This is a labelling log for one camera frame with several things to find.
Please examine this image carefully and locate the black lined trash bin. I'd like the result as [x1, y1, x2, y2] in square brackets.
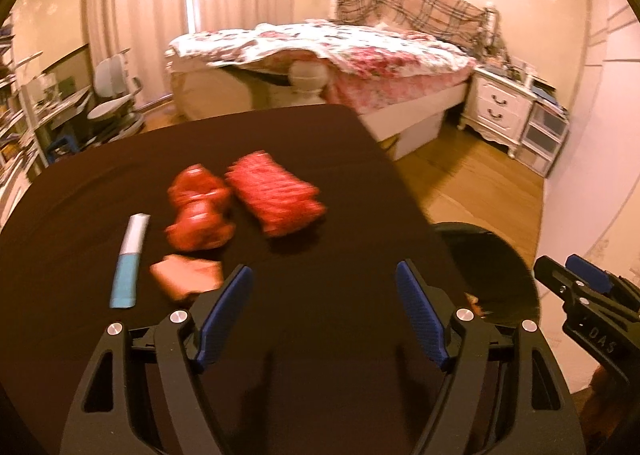
[434, 222, 540, 327]

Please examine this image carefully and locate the red plastic bag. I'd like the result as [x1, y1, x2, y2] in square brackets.
[165, 164, 235, 251]

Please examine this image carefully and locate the red foam fruit net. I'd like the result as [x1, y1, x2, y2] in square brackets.
[226, 151, 326, 237]

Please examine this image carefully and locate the white blue tube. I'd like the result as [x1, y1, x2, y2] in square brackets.
[110, 214, 150, 309]

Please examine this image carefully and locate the dark brown tablecloth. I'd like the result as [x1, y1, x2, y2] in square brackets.
[0, 103, 482, 455]

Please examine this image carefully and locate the plastic drawer unit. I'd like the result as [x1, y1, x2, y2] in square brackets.
[515, 99, 570, 178]

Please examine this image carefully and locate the white nightstand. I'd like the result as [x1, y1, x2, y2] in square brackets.
[458, 66, 535, 160]

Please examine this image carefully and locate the grey office chair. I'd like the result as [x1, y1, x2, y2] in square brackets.
[88, 48, 144, 144]

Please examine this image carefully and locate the desk with clutter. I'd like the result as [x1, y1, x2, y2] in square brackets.
[18, 73, 92, 166]

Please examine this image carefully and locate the bookshelf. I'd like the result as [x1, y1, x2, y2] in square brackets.
[0, 14, 39, 227]

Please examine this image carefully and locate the floral quilt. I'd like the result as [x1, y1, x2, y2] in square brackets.
[165, 19, 476, 115]

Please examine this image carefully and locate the plaid blanket on headboard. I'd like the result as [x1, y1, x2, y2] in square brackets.
[335, 0, 508, 60]

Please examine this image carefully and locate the white bed frame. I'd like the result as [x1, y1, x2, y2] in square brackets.
[165, 0, 498, 157]

